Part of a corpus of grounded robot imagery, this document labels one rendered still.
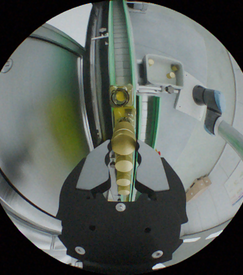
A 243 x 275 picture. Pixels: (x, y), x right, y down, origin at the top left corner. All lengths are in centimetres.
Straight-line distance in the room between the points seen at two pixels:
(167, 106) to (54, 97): 56
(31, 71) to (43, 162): 15
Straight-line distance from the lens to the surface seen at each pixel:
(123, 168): 17
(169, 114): 61
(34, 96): 16
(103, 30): 37
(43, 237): 21
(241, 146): 46
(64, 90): 22
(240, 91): 387
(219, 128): 53
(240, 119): 372
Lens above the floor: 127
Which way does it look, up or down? 61 degrees down
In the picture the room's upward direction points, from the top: 175 degrees counter-clockwise
